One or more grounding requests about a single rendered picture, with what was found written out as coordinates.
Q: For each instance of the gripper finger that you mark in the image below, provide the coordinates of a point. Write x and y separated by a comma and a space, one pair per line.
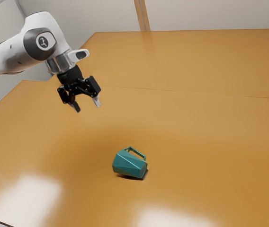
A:
66, 97
92, 88

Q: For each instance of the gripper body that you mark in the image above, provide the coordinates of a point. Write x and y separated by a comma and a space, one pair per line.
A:
71, 76

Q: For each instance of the teal faceted mug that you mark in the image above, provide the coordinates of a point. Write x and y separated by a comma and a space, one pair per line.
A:
128, 165

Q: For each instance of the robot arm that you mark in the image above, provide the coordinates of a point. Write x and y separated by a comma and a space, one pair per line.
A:
13, 54

